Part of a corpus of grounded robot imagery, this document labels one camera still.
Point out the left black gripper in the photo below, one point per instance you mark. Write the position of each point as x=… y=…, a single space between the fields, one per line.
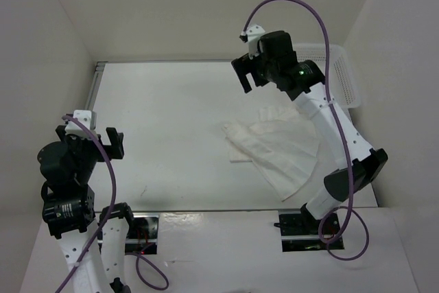
x=116 y=141

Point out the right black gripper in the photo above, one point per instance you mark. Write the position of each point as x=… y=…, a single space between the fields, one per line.
x=243 y=65

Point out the white pleated skirt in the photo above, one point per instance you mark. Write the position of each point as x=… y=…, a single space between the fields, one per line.
x=283 y=145

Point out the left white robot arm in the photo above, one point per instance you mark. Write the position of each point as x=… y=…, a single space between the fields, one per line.
x=92 y=245

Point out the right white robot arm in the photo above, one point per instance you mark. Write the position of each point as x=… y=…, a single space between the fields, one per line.
x=358 y=163

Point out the white perforated plastic basket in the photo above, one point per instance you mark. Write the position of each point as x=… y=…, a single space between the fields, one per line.
x=341 y=75

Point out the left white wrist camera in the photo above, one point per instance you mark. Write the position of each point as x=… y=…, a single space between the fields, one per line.
x=79 y=119

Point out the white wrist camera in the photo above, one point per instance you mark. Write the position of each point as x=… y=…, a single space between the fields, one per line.
x=79 y=119
x=251 y=37

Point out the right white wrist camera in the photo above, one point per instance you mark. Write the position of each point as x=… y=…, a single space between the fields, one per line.
x=251 y=37

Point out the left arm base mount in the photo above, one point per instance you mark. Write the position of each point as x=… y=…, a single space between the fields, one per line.
x=142 y=237

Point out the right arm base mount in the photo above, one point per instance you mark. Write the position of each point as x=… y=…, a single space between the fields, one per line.
x=299 y=236

